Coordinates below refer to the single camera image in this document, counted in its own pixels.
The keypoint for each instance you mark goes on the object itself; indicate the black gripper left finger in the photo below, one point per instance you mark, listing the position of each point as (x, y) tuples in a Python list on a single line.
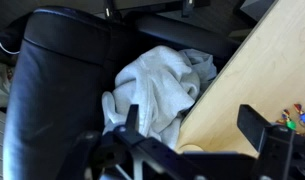
[(132, 117)]

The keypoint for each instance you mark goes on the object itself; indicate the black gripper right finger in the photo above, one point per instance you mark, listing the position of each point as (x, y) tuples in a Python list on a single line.
[(252, 125)]

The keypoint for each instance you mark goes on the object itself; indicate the light grey sweatshirt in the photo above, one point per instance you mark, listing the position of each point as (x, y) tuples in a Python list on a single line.
[(165, 84)]

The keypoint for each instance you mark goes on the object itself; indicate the colourful small toy pieces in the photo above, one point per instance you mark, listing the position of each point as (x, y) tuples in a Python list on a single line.
[(295, 121)]

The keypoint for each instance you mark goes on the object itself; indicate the black leather office chair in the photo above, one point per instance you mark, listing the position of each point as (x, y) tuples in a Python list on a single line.
[(67, 59)]

